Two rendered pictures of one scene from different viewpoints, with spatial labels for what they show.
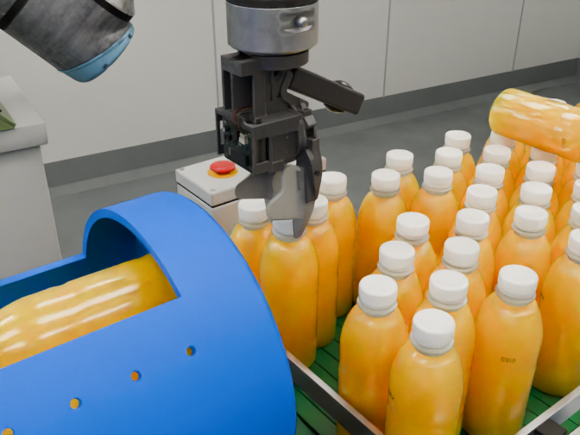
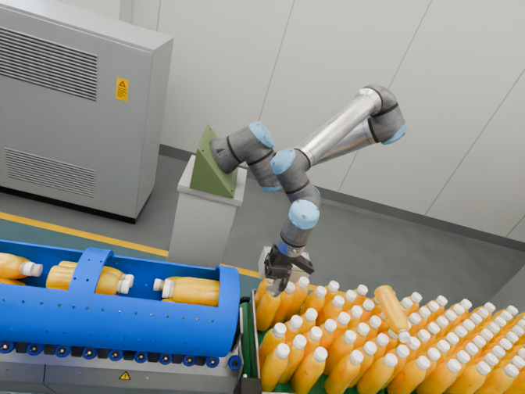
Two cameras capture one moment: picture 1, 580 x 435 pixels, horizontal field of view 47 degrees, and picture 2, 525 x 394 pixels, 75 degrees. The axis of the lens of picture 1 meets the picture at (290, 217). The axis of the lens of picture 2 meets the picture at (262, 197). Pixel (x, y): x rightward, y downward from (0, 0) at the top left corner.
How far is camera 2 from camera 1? 0.61 m
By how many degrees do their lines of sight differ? 19
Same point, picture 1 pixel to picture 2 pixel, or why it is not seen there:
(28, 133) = (236, 202)
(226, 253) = (235, 302)
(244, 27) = (280, 243)
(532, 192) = (360, 327)
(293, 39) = (290, 253)
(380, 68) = (429, 202)
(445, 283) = (298, 340)
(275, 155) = (275, 275)
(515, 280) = (319, 352)
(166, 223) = (227, 285)
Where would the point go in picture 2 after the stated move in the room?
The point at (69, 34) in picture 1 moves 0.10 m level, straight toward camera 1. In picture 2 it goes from (265, 177) to (260, 187)
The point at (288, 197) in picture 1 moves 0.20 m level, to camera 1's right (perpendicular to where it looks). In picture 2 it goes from (274, 286) to (325, 321)
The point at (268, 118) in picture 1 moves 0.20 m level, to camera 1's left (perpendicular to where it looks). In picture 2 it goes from (276, 266) to (230, 234)
